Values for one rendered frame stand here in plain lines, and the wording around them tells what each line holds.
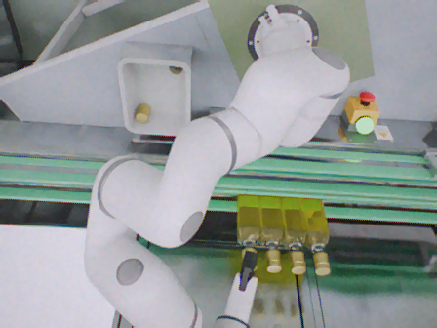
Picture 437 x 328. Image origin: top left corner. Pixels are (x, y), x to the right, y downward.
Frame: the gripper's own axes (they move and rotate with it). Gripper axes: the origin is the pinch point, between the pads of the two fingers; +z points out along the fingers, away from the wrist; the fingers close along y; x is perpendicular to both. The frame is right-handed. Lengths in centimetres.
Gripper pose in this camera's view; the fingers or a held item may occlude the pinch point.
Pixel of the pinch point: (249, 264)
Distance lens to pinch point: 94.0
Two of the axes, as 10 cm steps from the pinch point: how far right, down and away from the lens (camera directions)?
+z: 2.7, -6.4, 7.2
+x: -9.6, -2.4, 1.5
